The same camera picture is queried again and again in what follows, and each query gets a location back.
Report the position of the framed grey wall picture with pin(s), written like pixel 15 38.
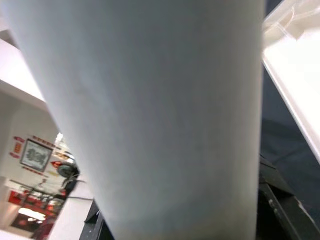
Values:
pixel 36 155

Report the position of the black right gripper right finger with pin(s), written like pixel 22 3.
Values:
pixel 277 215

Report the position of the white plastic children table top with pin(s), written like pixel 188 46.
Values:
pixel 295 62

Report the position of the white plastic table leg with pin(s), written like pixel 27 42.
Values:
pixel 150 112

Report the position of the red shelf display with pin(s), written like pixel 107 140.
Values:
pixel 30 207

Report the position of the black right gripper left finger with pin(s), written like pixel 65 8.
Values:
pixel 96 227

